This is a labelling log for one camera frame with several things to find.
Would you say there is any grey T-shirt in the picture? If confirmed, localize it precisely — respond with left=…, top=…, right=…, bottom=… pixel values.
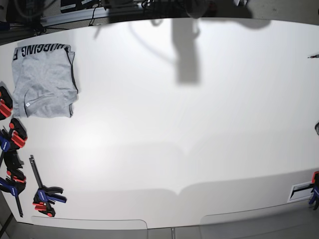
left=11, top=43, right=78, bottom=118

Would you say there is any blue bar clamp on table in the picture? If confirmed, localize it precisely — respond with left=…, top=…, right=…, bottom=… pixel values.
left=29, top=155, right=67, bottom=218

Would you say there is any blue red clamp left edge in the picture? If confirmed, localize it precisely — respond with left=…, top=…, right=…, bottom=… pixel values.
left=0, top=118, right=27, bottom=176

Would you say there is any red black clamp upper left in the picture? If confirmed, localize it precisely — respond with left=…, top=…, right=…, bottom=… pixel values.
left=0, top=86, right=13, bottom=120

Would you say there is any blue clamp lower left edge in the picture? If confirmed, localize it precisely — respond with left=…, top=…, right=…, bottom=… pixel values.
left=0, top=151, right=27, bottom=217

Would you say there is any dark round object right edge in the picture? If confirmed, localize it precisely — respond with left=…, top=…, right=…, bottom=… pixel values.
left=315, top=122, right=319, bottom=135

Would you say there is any blue clamp right edge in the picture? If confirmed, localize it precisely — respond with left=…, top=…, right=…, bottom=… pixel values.
left=309, top=171, right=319, bottom=211

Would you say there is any aluminium frame rail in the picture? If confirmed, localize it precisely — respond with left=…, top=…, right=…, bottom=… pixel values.
left=40, top=7, right=109, bottom=27

